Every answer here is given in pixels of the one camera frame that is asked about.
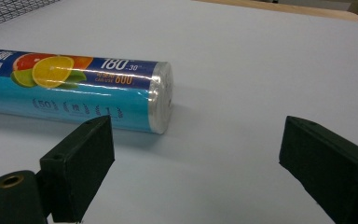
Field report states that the light wooden board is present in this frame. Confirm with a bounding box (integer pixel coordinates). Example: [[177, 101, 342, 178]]
[[192, 0, 358, 23]]

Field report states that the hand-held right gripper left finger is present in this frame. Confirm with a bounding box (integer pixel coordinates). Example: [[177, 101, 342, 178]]
[[39, 114, 117, 224]]

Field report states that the blue plastic wrap roll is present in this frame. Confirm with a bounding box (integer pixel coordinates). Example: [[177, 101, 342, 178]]
[[0, 47, 174, 135]]

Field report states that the black wire mesh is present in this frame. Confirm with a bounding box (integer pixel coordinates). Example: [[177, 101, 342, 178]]
[[0, 0, 60, 32]]

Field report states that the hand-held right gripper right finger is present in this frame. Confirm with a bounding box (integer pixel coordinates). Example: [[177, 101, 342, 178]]
[[278, 115, 358, 224]]

